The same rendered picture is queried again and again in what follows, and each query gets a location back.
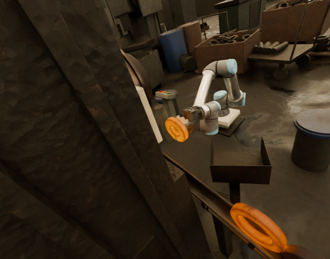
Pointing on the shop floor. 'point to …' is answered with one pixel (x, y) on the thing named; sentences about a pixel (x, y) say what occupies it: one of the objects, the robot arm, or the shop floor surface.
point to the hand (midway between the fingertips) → (175, 126)
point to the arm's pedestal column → (231, 127)
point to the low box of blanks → (228, 50)
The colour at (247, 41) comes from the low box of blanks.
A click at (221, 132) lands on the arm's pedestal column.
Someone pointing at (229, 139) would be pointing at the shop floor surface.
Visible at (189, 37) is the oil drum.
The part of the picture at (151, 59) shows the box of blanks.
